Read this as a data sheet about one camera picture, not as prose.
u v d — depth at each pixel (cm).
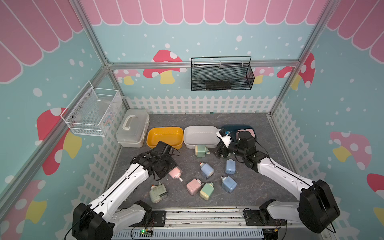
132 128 97
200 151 92
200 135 107
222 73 94
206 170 84
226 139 69
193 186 78
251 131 102
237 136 68
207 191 76
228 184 79
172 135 109
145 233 73
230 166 85
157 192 78
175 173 76
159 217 74
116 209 45
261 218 66
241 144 65
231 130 106
